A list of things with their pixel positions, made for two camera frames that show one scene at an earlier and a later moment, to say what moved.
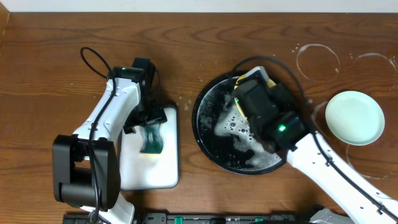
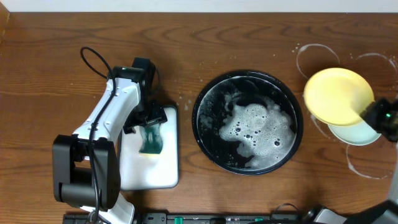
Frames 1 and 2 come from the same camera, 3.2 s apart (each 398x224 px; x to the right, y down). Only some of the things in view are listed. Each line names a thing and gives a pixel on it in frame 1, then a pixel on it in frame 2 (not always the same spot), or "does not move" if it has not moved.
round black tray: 224,135 does not move
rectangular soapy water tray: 153,172 does not move
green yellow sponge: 152,140 does not move
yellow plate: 269,83 -> 337,96
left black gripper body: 148,117 does not move
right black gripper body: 283,99 -> 382,116
